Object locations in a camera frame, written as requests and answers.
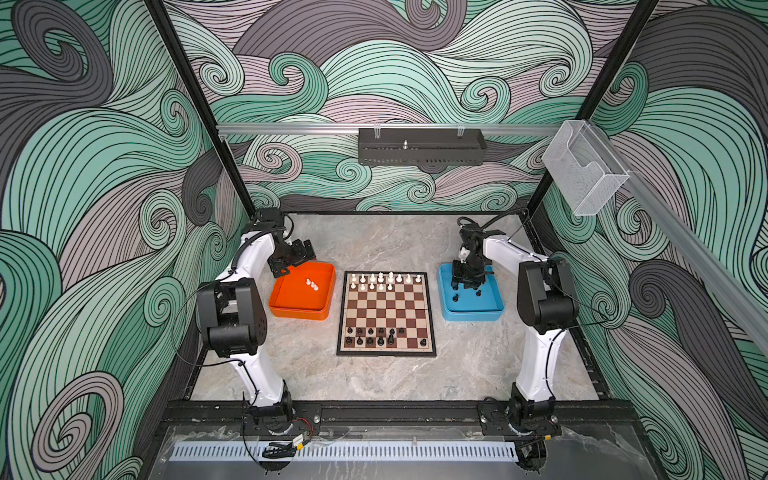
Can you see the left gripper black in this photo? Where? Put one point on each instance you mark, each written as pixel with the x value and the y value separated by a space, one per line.
pixel 298 258

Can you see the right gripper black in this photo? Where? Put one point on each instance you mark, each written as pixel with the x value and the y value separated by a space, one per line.
pixel 457 277

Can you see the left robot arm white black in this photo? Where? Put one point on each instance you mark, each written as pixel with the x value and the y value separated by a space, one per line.
pixel 231 315

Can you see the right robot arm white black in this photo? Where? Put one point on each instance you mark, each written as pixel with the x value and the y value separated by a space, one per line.
pixel 544 302

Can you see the folding chess board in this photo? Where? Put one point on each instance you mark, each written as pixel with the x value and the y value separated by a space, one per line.
pixel 387 314

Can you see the blue plastic tray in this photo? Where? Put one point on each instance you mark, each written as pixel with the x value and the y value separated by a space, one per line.
pixel 470 308

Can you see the orange plastic tray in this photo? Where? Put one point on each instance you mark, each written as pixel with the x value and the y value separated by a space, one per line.
pixel 292 298

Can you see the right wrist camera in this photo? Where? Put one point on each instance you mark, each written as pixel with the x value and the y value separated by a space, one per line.
pixel 463 254

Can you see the black perforated wall tray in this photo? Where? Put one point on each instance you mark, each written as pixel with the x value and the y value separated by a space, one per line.
pixel 430 147

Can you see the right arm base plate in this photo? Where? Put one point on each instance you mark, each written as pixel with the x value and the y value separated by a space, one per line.
pixel 504 418

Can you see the clear plastic wall holder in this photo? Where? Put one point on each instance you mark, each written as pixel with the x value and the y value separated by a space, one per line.
pixel 585 166

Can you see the aluminium rail back wall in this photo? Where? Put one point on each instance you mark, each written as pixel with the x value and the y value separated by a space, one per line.
pixel 305 128

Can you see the aluminium rail wall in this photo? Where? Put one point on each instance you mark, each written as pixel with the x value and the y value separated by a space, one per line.
pixel 305 128
pixel 711 205

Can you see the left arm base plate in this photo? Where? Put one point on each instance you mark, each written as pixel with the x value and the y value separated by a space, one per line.
pixel 300 417

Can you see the white slotted cable duct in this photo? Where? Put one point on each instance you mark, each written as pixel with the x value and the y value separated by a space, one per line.
pixel 425 451

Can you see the aluminium rail right wall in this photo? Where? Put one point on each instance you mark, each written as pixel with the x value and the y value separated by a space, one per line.
pixel 711 205

